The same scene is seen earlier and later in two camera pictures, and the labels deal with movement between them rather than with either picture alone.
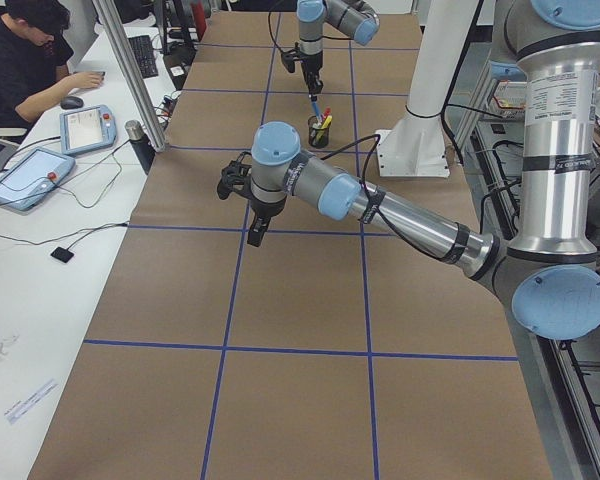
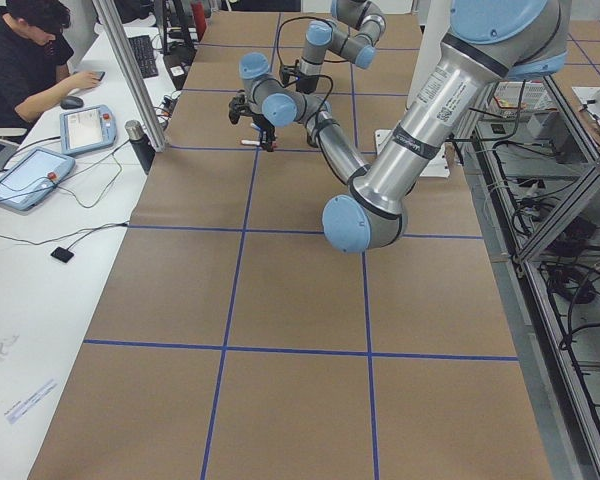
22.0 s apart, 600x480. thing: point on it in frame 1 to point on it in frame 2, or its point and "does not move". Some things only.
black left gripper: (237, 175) to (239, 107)
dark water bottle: (141, 143) does not move
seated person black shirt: (24, 66) does not move
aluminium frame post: (152, 124) does not move
